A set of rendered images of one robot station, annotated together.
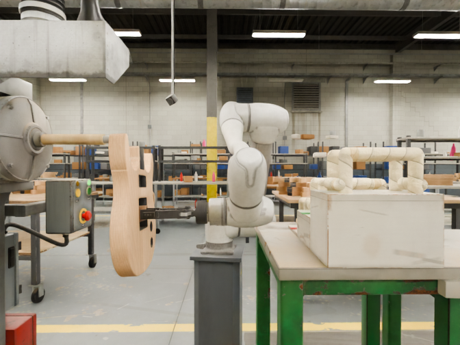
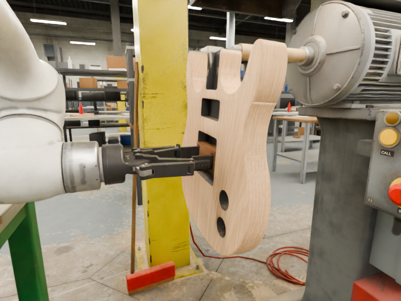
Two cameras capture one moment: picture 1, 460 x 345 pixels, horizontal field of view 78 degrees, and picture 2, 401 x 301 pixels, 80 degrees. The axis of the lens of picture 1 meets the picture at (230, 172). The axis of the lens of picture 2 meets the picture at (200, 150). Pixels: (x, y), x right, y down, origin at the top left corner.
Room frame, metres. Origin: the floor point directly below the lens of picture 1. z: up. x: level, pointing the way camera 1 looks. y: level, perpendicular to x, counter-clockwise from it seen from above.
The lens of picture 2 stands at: (1.38, 0.11, 1.13)
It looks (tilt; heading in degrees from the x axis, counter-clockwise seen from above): 12 degrees down; 161
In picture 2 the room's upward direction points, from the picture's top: straight up
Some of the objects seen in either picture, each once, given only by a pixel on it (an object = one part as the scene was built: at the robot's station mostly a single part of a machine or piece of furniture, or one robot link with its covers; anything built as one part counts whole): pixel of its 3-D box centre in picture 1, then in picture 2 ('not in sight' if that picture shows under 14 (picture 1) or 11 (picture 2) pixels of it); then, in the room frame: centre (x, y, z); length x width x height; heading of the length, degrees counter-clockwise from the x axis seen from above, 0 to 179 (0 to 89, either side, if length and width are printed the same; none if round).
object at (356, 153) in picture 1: (380, 154); not in sight; (0.68, -0.36, 1.20); 0.20 x 0.03 x 0.03; 90
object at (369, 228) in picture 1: (370, 224); not in sight; (0.73, -0.36, 1.02); 0.27 x 0.15 x 0.17; 91
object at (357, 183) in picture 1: (352, 183); not in sight; (0.84, -0.36, 1.12); 0.20 x 0.03 x 0.03; 90
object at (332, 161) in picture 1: (333, 173); not in sight; (0.76, -0.28, 1.15); 0.03 x 0.03 x 0.09
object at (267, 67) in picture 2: (144, 164); (259, 73); (1.05, 0.31, 1.18); 0.07 x 0.04 x 0.09; 2
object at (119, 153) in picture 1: (121, 152); (199, 73); (0.79, 0.30, 1.21); 0.07 x 0.04 x 0.10; 2
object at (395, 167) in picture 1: (395, 173); not in sight; (0.76, -0.45, 1.15); 0.03 x 0.03 x 0.09
